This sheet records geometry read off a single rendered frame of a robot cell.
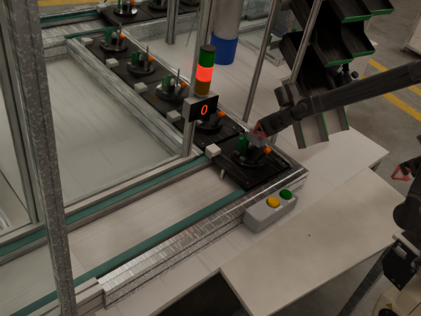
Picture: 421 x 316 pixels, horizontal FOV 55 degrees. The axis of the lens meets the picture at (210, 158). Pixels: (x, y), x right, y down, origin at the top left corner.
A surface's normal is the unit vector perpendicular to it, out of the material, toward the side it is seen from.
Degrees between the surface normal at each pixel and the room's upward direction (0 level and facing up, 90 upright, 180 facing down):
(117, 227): 0
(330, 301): 0
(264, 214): 0
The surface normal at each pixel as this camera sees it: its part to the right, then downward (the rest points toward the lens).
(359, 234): 0.15, -0.74
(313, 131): 0.47, -0.08
